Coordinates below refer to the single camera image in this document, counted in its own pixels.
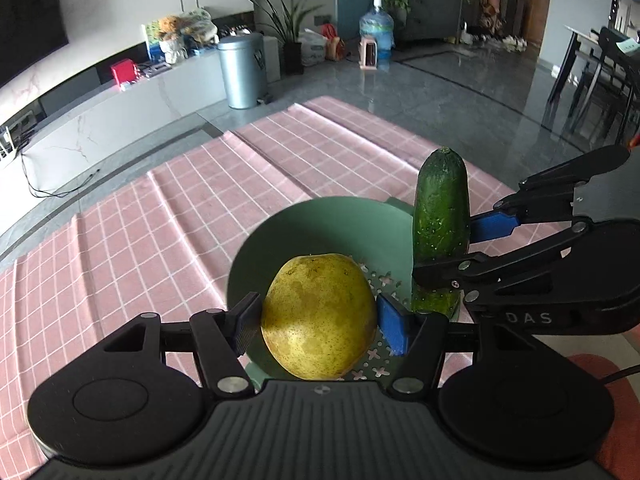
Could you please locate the grey metal trash bin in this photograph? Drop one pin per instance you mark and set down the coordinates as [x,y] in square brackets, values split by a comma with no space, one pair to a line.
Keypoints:
[242,60]

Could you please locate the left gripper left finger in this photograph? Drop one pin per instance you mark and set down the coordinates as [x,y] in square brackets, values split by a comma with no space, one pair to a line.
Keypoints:
[146,389]

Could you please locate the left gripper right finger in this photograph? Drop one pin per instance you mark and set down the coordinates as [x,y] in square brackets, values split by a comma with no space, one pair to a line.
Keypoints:
[503,397]

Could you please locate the blue water jug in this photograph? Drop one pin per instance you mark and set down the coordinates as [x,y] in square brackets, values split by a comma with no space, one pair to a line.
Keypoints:
[379,25]

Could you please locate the dark grey cabinet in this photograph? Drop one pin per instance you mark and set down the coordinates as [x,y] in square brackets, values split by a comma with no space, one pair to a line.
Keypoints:
[432,19]

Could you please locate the green cucumber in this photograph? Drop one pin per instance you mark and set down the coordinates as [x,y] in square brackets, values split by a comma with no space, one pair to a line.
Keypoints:
[441,214]

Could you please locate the black dining chair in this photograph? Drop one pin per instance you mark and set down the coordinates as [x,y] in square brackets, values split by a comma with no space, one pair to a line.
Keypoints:
[613,81]

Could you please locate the decorative round fan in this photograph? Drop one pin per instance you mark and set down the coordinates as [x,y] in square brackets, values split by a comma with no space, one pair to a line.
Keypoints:
[198,25]

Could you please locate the teddy bear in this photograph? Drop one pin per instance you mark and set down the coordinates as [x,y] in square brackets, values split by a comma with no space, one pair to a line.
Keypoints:
[171,39]

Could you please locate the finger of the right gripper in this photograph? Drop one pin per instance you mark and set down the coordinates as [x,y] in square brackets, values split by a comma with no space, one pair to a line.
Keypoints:
[547,196]
[584,265]

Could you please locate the black wall television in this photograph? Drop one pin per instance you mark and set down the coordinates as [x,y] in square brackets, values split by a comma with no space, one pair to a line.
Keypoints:
[30,31]

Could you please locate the dining table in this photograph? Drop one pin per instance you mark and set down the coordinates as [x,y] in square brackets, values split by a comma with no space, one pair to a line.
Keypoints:
[570,57]

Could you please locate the red box on console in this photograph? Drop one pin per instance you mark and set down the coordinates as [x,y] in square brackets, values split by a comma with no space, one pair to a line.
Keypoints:
[125,72]

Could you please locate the white marble tv console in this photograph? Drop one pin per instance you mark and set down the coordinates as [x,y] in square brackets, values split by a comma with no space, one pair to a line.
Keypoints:
[114,118]

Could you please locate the green colander bowl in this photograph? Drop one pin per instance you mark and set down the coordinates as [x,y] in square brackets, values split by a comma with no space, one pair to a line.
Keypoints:
[377,236]

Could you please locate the white plastic bag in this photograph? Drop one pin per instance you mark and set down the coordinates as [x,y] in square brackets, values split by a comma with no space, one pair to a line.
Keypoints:
[312,47]

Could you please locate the yellow-green pear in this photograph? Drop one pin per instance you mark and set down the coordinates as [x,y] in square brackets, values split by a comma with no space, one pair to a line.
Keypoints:
[319,316]

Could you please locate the pink checkered tablecloth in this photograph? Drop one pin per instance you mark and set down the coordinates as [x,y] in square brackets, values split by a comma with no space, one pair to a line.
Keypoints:
[166,241]

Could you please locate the potted long-leaf plant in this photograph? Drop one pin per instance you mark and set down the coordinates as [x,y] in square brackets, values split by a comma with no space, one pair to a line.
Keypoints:
[286,22]

